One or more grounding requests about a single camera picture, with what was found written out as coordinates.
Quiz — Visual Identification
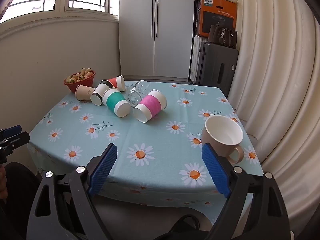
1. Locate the daisy print blue tablecloth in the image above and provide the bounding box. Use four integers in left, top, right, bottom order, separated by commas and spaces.
27, 80, 264, 227

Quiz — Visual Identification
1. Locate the brown handbag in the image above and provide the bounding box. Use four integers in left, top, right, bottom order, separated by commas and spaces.
208, 24, 237, 49

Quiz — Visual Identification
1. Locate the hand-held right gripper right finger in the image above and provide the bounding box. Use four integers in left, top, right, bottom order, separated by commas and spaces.
201, 142, 290, 240

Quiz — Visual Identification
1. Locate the white cabinet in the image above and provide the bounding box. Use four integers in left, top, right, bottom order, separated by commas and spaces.
118, 0, 195, 82

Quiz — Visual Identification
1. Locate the cream curtain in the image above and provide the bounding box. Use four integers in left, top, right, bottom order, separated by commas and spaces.
224, 0, 320, 237

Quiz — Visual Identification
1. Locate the grey suitcase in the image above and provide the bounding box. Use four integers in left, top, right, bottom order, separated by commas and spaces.
196, 42, 239, 98

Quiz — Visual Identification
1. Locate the green sleeve paper cup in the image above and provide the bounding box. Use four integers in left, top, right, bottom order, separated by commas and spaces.
102, 87, 131, 118

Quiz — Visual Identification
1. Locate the black strap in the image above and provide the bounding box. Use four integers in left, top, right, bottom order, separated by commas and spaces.
160, 214, 209, 240

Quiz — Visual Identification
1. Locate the beige paper cup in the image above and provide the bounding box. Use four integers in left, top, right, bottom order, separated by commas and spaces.
75, 84, 97, 101

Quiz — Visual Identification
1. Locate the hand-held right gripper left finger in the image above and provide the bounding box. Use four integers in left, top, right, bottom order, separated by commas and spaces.
26, 143, 118, 240

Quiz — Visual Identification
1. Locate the orange cardboard box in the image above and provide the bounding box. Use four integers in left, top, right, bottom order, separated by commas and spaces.
195, 0, 238, 37

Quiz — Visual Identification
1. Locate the white suitcase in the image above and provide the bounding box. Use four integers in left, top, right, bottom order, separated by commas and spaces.
189, 35, 209, 84

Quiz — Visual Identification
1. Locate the clear glass cup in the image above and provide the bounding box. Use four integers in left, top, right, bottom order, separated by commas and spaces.
125, 80, 150, 107

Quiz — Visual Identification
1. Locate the red paper cup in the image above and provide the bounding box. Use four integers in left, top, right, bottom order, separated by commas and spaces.
108, 75, 126, 92

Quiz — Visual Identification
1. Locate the red bowl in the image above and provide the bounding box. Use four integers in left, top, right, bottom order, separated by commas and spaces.
64, 70, 96, 93

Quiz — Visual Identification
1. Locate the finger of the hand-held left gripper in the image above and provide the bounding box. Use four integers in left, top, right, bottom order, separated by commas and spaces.
0, 125, 22, 140
0, 132, 30, 164

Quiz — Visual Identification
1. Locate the black and white paper cup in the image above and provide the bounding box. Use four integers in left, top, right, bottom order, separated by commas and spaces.
90, 79, 115, 106

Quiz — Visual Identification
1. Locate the pile of pale fruits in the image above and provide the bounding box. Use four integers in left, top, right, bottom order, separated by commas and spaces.
66, 67, 94, 83

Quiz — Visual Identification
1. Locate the white ceramic mug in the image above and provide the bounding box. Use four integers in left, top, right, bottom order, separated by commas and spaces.
201, 115, 245, 164

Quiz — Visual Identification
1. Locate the pink sleeve paper cup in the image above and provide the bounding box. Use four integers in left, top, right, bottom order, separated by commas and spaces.
133, 89, 167, 123

